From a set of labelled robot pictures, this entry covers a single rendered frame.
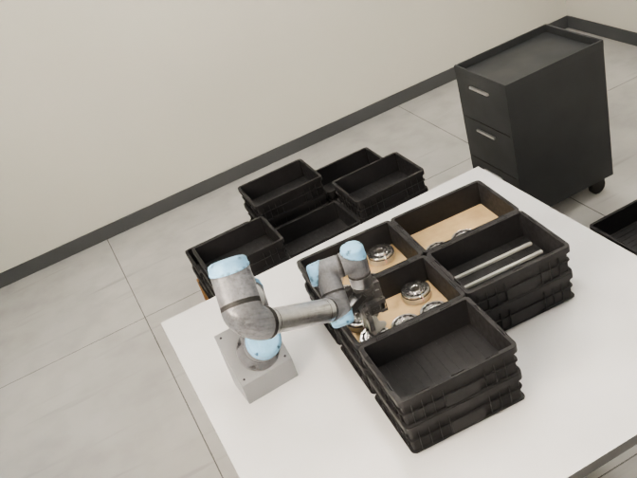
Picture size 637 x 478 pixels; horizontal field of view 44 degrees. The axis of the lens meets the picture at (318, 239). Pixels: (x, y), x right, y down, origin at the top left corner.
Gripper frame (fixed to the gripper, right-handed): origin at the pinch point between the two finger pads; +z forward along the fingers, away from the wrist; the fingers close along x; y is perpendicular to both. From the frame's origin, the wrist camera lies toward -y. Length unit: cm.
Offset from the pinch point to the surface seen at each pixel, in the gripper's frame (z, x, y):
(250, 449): 15, -9, -52
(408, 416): -0.8, -41.8, -6.6
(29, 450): 85, 131, -152
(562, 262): -2, -12, 68
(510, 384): 5, -43, 26
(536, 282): 1, -12, 57
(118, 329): 85, 200, -95
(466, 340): 2.1, -21.2, 24.5
